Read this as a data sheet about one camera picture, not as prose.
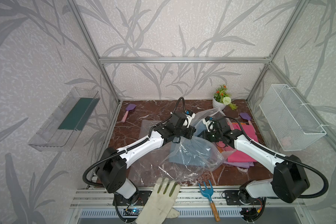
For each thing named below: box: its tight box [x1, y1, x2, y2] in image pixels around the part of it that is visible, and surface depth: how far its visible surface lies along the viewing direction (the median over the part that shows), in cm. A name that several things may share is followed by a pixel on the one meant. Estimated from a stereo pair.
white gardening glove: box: [135, 177, 182, 224], surface depth 72 cm
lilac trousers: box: [223, 161, 255, 168], surface depth 84 cm
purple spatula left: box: [120, 103, 137, 123], surface depth 114 cm
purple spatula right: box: [239, 112, 252, 126], surface depth 111 cm
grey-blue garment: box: [168, 126, 216, 166], surface depth 77 cm
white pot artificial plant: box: [212, 84, 238, 111], surface depth 106 cm
